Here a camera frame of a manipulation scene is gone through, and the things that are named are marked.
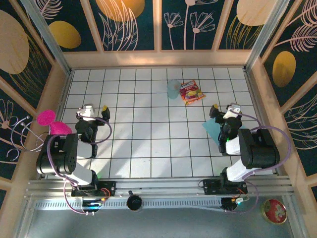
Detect perforated metal cable tray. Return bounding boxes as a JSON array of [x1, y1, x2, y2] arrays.
[[33, 199, 223, 211]]

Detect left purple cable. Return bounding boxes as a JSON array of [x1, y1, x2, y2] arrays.
[[46, 114, 112, 216]]

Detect aluminium frame post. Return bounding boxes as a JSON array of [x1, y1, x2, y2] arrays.
[[244, 0, 290, 71], [21, 0, 73, 75]]

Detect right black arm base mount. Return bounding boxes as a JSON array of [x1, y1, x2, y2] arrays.
[[199, 178, 248, 196]]

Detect small black controller board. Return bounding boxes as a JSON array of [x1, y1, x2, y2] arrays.
[[81, 200, 103, 211], [221, 197, 248, 212]]

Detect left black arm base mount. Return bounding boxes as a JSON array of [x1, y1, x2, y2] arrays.
[[71, 180, 117, 198]]

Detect light blue paper sheet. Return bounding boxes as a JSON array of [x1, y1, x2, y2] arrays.
[[202, 118, 248, 142]]

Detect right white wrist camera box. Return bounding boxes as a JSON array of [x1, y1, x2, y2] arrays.
[[223, 103, 242, 119]]

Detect round red tin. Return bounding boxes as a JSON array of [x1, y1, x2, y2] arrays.
[[262, 199, 288, 225]]

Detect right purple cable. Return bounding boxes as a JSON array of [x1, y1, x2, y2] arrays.
[[224, 113, 293, 214]]

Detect pink fuzzy ball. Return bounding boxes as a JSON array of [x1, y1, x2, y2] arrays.
[[37, 110, 56, 125], [51, 121, 73, 136]]

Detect red orange snack bag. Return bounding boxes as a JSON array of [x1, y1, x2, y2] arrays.
[[179, 80, 207, 107]]

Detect purple cable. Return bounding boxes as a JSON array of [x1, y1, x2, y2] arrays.
[[46, 114, 112, 216], [224, 113, 293, 214]]

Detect silver wire stand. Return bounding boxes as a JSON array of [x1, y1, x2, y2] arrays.
[[6, 115, 54, 162]]

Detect translucent blue plastic cup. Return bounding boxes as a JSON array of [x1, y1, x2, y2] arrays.
[[167, 79, 181, 100]]

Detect aluminium mounting rail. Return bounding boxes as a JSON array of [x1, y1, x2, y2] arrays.
[[24, 175, 295, 199]]

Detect black round knob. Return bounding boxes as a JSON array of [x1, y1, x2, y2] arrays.
[[126, 190, 143, 212]]

